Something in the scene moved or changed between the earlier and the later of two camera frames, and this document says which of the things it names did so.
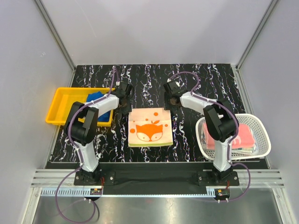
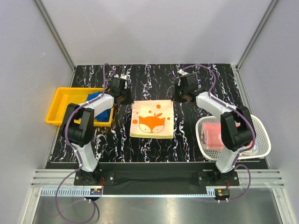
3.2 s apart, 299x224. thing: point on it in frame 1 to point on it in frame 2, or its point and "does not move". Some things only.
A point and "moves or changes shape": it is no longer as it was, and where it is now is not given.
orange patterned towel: x=150 y=127 moves or changes shape
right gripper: x=167 y=106 to x=176 y=98
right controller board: x=222 y=192 does not move
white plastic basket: x=260 y=131 does not move
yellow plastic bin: x=63 y=101 does not move
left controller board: x=97 y=191 does not move
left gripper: x=128 y=108 to x=130 y=100
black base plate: x=157 y=176 does not move
